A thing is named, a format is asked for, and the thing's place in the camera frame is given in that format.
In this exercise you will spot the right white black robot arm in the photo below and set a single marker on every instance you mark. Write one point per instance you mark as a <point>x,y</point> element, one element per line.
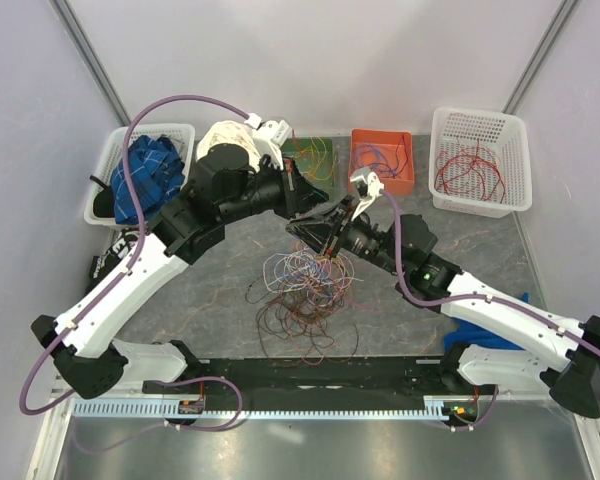
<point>557,353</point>

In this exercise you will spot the green drawer box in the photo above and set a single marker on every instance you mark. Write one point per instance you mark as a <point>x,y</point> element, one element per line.
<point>315,159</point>

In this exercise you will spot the orange drawer box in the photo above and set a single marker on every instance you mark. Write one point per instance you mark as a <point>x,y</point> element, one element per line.
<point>389,154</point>

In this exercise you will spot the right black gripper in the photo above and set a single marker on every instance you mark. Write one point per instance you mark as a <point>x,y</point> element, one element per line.
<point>324,227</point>

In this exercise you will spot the light blue cable duct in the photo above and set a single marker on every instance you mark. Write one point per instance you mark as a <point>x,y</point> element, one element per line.
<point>431,410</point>

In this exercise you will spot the right white plastic basket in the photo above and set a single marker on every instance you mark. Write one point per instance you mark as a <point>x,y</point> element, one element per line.
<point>479,162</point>

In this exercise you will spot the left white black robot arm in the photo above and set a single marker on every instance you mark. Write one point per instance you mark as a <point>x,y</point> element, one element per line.
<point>223,188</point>

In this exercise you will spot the cream white cloth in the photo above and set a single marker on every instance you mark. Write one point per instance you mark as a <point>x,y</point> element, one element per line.
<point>229,132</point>

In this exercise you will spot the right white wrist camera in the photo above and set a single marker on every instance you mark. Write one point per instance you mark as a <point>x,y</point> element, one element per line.
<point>369,187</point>

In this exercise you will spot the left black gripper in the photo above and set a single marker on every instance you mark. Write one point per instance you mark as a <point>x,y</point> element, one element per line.
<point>300,195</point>

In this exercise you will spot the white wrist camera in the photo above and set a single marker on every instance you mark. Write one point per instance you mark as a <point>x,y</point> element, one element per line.
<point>269,137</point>
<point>369,187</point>

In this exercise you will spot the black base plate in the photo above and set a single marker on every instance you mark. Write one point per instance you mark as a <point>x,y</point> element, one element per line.
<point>411,375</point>

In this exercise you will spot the black cloth in basket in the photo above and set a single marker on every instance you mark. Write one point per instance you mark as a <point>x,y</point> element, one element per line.
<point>103,204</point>

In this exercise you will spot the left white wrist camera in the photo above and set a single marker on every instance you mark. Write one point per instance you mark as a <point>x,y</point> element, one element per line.
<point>269,137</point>

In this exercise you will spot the black printed t-shirt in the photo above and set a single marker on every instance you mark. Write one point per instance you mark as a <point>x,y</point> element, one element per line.
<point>101,265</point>

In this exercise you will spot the blue plaid cloth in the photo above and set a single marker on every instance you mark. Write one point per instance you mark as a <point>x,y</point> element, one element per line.
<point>157,173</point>

